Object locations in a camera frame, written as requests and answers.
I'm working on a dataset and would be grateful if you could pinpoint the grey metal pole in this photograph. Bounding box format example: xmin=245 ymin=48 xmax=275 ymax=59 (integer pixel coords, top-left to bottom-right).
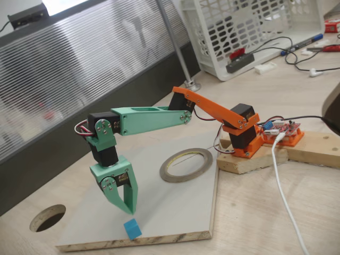
xmin=156 ymin=0 xmax=201 ymax=92

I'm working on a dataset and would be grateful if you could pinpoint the dark rounded object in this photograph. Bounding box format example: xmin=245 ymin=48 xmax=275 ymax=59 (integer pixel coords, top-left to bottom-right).
xmin=321 ymin=82 xmax=340 ymax=133

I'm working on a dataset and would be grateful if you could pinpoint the long wooden base plank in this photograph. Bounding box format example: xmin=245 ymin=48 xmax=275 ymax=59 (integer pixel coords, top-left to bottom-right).
xmin=286 ymin=129 xmax=340 ymax=170

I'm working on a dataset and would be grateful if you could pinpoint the grey ring of tape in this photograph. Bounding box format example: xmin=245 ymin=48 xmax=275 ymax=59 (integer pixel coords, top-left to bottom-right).
xmin=159 ymin=148 xmax=214 ymax=184

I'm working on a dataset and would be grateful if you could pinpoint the black power adapter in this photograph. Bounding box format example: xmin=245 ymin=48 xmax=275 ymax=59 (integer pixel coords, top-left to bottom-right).
xmin=225 ymin=52 xmax=256 ymax=74

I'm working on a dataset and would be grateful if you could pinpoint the long black cable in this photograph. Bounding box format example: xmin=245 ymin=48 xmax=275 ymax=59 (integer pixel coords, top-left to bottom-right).
xmin=252 ymin=36 xmax=340 ymax=72

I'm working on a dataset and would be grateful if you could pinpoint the marker pen blue cap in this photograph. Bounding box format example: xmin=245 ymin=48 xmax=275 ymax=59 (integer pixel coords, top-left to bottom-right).
xmin=280 ymin=33 xmax=324 ymax=56

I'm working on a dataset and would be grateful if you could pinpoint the small blue cube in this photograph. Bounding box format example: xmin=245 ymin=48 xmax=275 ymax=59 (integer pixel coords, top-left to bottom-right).
xmin=123 ymin=218 xmax=143 ymax=241

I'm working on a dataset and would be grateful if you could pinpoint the grey ribbed desk partition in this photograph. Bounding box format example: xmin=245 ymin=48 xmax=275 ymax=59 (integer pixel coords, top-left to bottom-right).
xmin=0 ymin=0 xmax=201 ymax=217

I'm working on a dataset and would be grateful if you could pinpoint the red-handled tool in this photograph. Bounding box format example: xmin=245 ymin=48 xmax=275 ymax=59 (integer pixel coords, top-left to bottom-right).
xmin=307 ymin=44 xmax=340 ymax=53

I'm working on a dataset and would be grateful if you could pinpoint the black controller power cable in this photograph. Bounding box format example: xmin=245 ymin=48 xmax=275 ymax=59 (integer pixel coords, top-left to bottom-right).
xmin=284 ymin=115 xmax=327 ymax=124

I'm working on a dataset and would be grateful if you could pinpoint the white perforated plastic crate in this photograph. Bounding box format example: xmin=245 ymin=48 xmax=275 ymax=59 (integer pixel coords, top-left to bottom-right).
xmin=180 ymin=0 xmax=326 ymax=82

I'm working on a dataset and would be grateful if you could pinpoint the white USB cable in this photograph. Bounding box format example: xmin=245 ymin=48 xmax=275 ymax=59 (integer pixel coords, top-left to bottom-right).
xmin=270 ymin=132 xmax=310 ymax=255

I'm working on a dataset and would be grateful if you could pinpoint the white laminated chipboard panel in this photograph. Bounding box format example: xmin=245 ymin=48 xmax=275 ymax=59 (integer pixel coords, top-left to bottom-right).
xmin=55 ymin=130 xmax=221 ymax=253

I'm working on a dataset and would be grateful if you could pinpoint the short wooden base block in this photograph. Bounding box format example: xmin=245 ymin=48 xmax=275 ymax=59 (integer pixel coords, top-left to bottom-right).
xmin=216 ymin=138 xmax=290 ymax=175

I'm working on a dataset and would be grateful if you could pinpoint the small red object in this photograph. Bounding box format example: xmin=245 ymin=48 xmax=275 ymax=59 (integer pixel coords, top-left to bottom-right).
xmin=228 ymin=47 xmax=247 ymax=61

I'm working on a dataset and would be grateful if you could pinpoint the white plastic block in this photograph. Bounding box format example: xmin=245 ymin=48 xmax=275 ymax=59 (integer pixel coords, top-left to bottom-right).
xmin=254 ymin=61 xmax=277 ymax=74

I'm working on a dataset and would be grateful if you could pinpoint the red and white box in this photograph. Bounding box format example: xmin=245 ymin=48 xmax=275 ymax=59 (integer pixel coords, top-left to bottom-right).
xmin=324 ymin=21 xmax=340 ymax=34

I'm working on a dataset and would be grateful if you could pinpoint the red controller circuit board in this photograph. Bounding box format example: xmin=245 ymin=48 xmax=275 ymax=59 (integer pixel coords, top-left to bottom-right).
xmin=261 ymin=119 xmax=302 ymax=139

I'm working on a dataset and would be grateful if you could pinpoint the black box device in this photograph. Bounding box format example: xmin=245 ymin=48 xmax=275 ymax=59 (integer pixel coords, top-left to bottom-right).
xmin=7 ymin=2 xmax=49 ymax=29

